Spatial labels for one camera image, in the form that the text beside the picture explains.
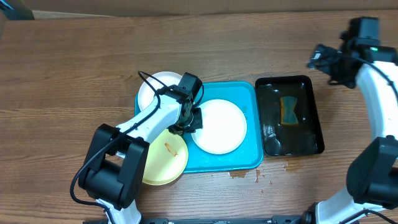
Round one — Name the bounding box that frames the white plate with brown smear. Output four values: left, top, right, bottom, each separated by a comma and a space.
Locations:
192, 99, 248, 154

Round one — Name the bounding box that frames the white plate with red smear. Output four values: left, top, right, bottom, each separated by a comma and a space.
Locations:
137, 72, 182, 111

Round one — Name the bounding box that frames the green yellow sponge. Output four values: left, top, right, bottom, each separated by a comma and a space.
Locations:
280, 96, 299, 125

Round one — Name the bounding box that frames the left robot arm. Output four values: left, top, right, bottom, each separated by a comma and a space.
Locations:
70, 73, 204, 223

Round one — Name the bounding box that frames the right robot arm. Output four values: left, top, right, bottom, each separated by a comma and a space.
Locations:
300, 17, 397, 223

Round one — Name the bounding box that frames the teal plastic tray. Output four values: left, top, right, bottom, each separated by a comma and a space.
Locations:
134, 81, 264, 174

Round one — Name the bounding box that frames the black water tray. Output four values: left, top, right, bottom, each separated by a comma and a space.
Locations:
255, 75, 325, 157

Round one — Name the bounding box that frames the yellow plate with smear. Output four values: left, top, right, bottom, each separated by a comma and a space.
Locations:
142, 129, 188, 185

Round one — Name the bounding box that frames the dark object top-left corner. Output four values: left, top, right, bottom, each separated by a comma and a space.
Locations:
1, 0, 35, 21

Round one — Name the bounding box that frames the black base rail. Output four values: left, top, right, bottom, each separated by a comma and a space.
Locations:
83, 214, 312, 224

